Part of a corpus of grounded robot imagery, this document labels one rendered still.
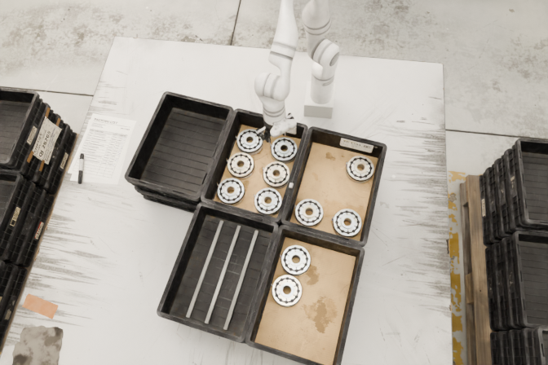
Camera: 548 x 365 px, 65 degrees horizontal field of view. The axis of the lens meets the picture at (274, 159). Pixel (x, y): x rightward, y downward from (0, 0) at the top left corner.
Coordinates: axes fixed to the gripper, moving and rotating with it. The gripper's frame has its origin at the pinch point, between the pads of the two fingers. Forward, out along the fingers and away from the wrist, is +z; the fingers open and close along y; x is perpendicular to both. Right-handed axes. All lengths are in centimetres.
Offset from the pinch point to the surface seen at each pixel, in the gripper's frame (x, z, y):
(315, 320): 60, 17, 18
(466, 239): 60, 98, -81
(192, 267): 24, 17, 47
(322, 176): 16.2, 17.2, -10.9
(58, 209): -28, 30, 88
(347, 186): 24.6, 17.2, -17.0
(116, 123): -55, 30, 53
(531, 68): -9, 100, -190
